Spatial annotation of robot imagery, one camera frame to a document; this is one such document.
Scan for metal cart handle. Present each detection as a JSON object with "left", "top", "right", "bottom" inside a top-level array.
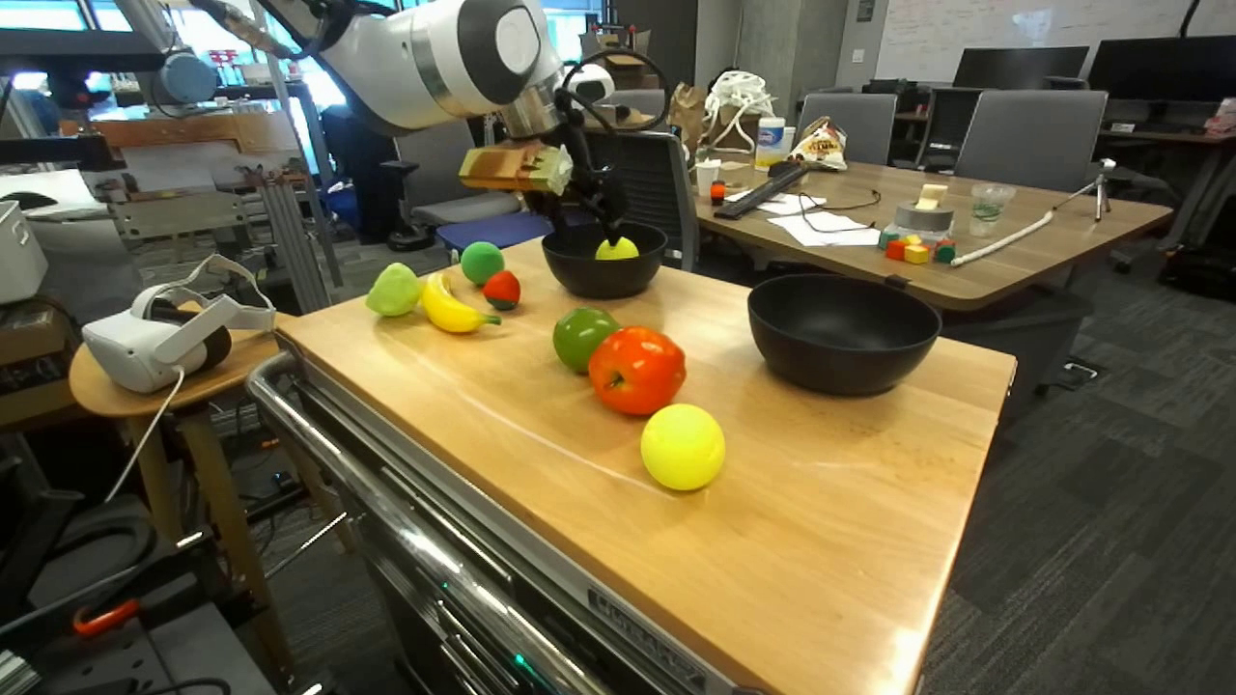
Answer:
[{"left": 249, "top": 357, "right": 608, "bottom": 695}]

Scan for small red plush strawberry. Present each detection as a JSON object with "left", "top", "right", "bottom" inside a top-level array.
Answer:
[{"left": 482, "top": 270, "right": 522, "bottom": 309}]

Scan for wrist camera wooden mount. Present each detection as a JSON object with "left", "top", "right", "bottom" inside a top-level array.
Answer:
[{"left": 461, "top": 144, "right": 572, "bottom": 192}]

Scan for white VR headset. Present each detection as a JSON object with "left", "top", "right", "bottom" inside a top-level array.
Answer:
[{"left": 81, "top": 256, "right": 277, "bottom": 394}]

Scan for round wooden stool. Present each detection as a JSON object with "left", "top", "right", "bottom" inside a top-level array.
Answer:
[{"left": 71, "top": 336, "right": 287, "bottom": 660}]

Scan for yellow plush ball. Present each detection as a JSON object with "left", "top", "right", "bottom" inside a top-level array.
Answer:
[{"left": 640, "top": 400, "right": 725, "bottom": 493}]

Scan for orange red plush tomato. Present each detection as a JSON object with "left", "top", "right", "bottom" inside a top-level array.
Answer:
[{"left": 586, "top": 323, "right": 686, "bottom": 418}]

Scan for far black bowl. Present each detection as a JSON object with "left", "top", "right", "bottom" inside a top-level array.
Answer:
[{"left": 746, "top": 273, "right": 943, "bottom": 399}]

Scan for near black bowl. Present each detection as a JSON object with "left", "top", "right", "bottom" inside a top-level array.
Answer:
[{"left": 542, "top": 220, "right": 668, "bottom": 303}]

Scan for clear plastic container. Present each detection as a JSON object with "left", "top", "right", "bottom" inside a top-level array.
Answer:
[{"left": 895, "top": 183, "right": 953, "bottom": 236}]

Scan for green plush apple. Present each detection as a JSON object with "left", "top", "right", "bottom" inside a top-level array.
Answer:
[{"left": 551, "top": 309, "right": 618, "bottom": 376}]

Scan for wooden desk with papers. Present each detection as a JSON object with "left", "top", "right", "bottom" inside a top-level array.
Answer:
[{"left": 698, "top": 161, "right": 1170, "bottom": 313}]

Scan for grey office chair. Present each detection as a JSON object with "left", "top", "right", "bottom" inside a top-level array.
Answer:
[{"left": 953, "top": 89, "right": 1110, "bottom": 189}]

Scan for light green plush cabbage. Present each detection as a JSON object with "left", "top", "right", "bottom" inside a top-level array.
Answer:
[{"left": 367, "top": 263, "right": 424, "bottom": 322}]

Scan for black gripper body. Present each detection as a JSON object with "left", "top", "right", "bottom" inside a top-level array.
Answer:
[{"left": 551, "top": 103, "right": 627, "bottom": 241}]

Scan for yellow green plush lemon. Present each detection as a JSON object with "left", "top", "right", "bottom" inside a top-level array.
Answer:
[{"left": 594, "top": 236, "right": 640, "bottom": 263}]

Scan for black bowl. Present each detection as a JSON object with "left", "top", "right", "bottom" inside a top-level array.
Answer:
[
  {"left": 746, "top": 273, "right": 943, "bottom": 399},
  {"left": 542, "top": 220, "right": 668, "bottom": 303}
]

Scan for white paper sheets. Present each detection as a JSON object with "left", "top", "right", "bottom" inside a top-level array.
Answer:
[{"left": 762, "top": 192, "right": 882, "bottom": 247}]

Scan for green plush ball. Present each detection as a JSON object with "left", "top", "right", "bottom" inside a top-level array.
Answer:
[{"left": 461, "top": 241, "right": 505, "bottom": 287}]

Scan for yellow plush banana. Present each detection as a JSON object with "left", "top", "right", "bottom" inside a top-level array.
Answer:
[{"left": 422, "top": 273, "right": 498, "bottom": 336}]

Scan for colourful toy blocks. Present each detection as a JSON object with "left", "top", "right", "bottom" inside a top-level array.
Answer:
[{"left": 882, "top": 236, "right": 953, "bottom": 265}]

